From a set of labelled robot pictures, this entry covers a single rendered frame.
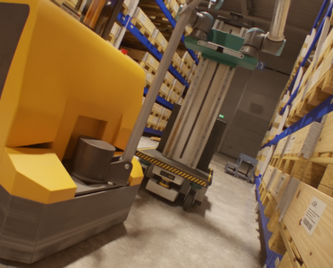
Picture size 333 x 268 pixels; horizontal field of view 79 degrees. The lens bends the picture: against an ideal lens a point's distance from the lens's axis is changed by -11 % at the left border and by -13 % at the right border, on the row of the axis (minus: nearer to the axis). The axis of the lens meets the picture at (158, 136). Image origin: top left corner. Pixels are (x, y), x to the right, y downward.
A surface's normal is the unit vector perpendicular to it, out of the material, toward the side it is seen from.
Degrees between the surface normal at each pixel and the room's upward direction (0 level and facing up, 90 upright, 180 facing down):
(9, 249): 90
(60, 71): 74
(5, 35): 90
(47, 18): 68
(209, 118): 90
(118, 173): 90
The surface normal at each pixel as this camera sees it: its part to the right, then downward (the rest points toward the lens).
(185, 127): -0.25, -0.02
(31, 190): 0.33, 0.21
